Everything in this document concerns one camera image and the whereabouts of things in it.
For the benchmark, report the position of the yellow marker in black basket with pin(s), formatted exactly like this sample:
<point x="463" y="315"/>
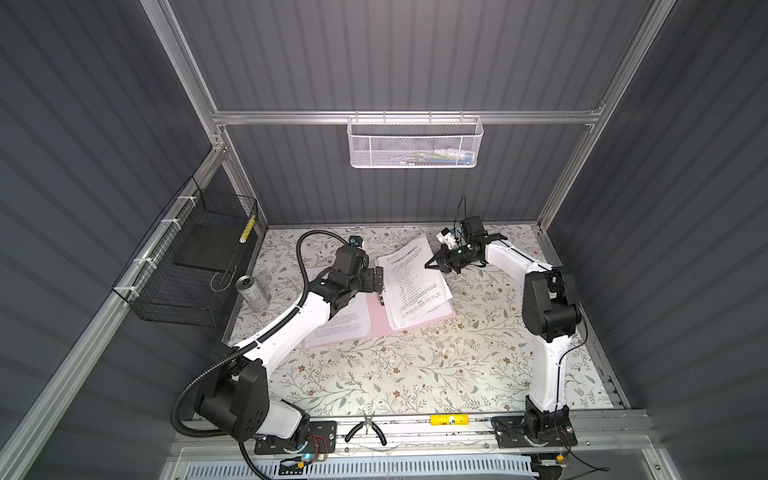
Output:
<point x="248" y="228"/>

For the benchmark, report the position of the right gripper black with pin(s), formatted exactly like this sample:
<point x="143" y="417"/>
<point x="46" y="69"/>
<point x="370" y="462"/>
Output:
<point x="443" y="261"/>

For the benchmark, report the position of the pink folder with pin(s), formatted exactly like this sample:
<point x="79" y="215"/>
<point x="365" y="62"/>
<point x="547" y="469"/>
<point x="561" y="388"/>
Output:
<point x="378" y="316"/>

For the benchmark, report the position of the printed paper sheet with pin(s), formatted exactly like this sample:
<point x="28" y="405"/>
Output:
<point x="351" y="323"/>
<point x="439" y="313"/>

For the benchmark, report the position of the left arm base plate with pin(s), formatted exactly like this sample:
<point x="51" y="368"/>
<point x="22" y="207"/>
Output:
<point x="320" y="439"/>

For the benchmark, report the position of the printed paper sheets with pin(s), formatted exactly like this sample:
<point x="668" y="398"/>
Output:
<point x="410" y="290"/>

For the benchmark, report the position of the silver drink can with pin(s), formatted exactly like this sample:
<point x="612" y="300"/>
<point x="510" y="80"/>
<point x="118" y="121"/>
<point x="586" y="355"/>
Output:
<point x="252" y="293"/>

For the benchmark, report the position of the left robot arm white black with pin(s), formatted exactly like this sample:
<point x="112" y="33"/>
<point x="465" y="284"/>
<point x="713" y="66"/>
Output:
<point x="231" y="397"/>

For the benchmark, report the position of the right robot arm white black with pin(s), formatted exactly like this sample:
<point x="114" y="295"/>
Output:
<point x="549" y="312"/>

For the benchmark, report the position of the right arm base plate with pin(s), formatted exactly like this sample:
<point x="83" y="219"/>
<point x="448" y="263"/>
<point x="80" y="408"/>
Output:
<point x="517" y="431"/>

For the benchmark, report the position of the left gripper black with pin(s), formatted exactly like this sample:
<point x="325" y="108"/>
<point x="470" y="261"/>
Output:
<point x="368" y="285"/>

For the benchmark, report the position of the white wire mesh basket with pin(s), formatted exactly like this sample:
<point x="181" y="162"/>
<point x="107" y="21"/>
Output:
<point x="373" y="142"/>

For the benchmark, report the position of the white perforated front rail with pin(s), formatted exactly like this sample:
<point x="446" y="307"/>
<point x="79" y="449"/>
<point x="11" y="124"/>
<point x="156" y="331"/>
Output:
<point x="393" y="467"/>

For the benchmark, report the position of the black wire basket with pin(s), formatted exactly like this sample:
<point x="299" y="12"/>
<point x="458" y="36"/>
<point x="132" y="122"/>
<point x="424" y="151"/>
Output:
<point x="186" y="272"/>

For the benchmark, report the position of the tubes in white basket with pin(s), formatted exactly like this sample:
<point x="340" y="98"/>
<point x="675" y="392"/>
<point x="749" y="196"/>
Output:
<point x="450" y="157"/>

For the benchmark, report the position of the black handled pliers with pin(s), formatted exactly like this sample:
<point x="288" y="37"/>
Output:
<point x="367" y="424"/>

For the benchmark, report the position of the yellow spirit level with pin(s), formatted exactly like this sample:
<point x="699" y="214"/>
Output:
<point x="449" y="420"/>

